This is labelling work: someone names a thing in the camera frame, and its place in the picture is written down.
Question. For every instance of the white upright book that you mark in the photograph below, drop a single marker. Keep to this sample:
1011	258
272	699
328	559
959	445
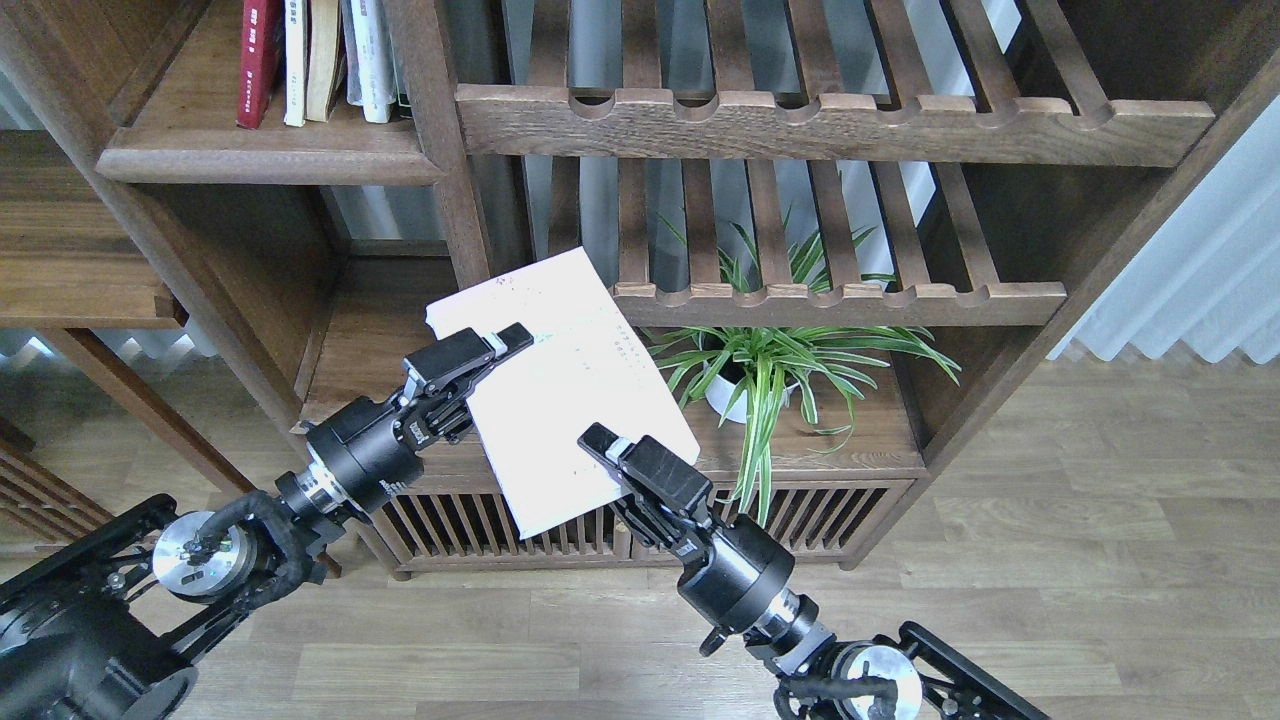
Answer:
370	78

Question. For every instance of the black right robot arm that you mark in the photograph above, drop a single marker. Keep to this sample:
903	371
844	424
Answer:
821	677

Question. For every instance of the tan upright book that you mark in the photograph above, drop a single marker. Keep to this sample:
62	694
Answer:
326	60

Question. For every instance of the white lavender paperback book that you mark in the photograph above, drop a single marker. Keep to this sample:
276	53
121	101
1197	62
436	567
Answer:
585	366

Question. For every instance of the dark wooden bookshelf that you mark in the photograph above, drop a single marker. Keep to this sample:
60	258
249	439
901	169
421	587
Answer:
842	167

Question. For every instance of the yellow green paperback book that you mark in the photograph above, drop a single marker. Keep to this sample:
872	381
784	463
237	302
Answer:
296	15

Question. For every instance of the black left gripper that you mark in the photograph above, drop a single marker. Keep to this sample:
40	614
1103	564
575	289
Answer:
366	454

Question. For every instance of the white plant pot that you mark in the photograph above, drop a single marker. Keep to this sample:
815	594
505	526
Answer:
719	392

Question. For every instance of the red paperback book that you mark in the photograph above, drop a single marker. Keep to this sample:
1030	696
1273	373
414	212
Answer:
260	53

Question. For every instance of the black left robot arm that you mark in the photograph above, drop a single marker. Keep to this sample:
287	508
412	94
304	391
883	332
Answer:
113	625

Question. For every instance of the dark green upright book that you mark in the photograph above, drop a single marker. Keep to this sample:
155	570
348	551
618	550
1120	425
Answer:
403	103

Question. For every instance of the white curtain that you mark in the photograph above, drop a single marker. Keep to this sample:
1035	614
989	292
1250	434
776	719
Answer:
1208	281

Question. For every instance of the green spider plant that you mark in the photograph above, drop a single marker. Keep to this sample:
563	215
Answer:
825	363

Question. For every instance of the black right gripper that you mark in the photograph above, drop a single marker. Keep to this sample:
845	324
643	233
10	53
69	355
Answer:
735	575

